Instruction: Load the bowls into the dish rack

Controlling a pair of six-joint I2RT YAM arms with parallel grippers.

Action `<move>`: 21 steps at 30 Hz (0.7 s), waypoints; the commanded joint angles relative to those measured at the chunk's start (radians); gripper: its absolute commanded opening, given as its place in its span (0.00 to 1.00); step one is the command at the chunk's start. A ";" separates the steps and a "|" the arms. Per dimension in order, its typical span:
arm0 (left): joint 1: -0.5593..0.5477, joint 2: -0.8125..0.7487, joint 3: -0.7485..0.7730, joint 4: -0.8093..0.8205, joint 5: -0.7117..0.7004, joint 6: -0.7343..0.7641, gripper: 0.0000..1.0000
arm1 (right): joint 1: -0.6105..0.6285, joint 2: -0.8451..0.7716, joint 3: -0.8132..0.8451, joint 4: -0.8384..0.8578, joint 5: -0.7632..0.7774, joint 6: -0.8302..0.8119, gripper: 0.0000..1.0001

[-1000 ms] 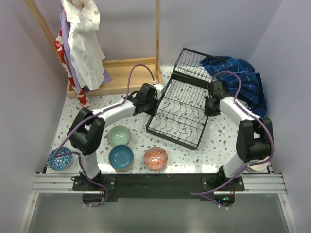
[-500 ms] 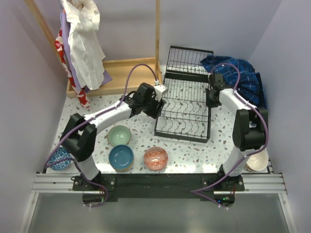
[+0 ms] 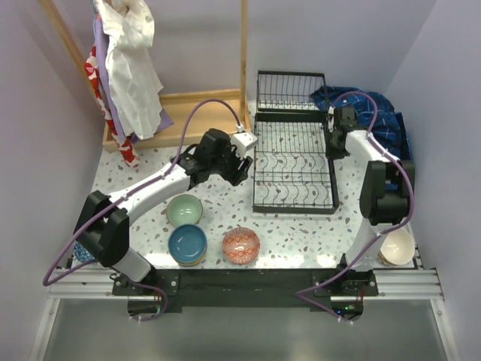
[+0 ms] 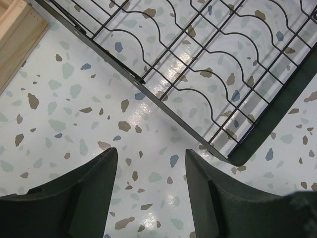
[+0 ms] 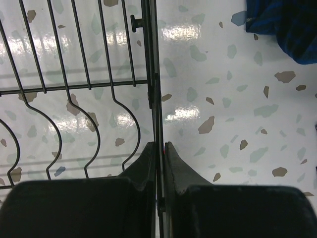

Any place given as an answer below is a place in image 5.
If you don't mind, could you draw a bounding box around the blue plaid shirt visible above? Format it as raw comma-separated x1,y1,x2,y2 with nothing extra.
245,0,317,65

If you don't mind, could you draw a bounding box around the black wire dish rack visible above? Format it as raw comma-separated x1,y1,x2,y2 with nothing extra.
0,0,166,238

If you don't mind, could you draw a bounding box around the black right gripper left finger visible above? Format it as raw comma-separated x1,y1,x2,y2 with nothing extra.
0,142,156,238

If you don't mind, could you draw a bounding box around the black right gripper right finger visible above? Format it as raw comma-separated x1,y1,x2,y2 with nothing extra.
164,142,317,238

